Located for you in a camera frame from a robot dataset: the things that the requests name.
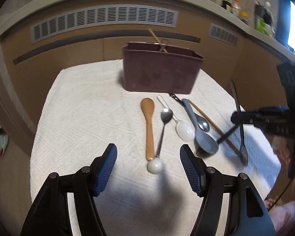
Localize black long spoon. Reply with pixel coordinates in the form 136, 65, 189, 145
230, 80, 248, 167

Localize small metal spoon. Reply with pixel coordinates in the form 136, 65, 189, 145
195, 113, 210, 132

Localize grey blue plastic spoon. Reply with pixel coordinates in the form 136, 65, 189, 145
182, 99, 218, 155

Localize metal spoon white ball handle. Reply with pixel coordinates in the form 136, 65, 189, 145
147, 108, 173, 174

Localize wooden spoon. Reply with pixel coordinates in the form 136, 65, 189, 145
141, 98, 154, 161

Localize person's right hand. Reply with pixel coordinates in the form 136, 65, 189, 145
270, 139, 295, 178

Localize green plastic bag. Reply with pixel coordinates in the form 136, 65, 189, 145
255, 18, 273, 36

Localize black slotted utensil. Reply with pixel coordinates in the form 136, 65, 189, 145
168, 92, 240, 145

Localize small silver vent grille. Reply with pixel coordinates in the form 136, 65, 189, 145
208, 23, 238, 46

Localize white table cloth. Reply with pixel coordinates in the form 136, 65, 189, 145
30, 60, 281, 235

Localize window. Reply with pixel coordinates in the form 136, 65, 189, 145
276, 0, 295, 54

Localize yellow lid chili jar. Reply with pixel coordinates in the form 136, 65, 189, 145
238, 11, 249, 25

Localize grey utensil rack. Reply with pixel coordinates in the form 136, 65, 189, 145
254, 1, 273, 26

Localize orange cap clear bottle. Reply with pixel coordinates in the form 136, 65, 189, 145
232, 0, 241, 17

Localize dark soy sauce bottle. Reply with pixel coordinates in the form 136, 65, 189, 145
221, 0, 232, 12

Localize maroon plastic utensil holder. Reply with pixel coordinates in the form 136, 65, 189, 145
123, 42, 204, 94

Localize large silver vent grille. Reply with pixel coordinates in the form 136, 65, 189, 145
30, 4, 178, 44

